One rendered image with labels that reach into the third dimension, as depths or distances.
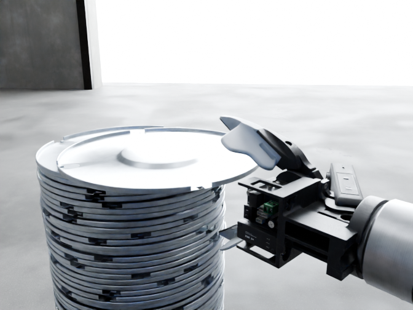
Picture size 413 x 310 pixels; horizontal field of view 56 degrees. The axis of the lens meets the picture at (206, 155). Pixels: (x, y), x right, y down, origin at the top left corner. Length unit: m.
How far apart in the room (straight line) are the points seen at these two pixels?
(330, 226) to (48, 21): 3.89
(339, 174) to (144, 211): 0.24
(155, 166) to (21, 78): 3.82
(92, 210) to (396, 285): 0.35
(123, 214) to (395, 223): 0.32
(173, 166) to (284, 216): 0.21
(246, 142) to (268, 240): 0.11
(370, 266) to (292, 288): 0.57
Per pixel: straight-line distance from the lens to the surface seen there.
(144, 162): 0.52
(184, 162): 0.52
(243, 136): 0.42
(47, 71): 4.15
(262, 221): 0.38
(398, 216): 0.34
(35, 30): 4.17
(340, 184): 0.41
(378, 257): 0.33
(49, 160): 0.61
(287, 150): 0.40
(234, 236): 0.48
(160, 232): 0.53
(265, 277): 0.91
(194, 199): 0.53
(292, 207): 0.36
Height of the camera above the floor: 0.52
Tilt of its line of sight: 17 degrees down
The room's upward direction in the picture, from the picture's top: straight up
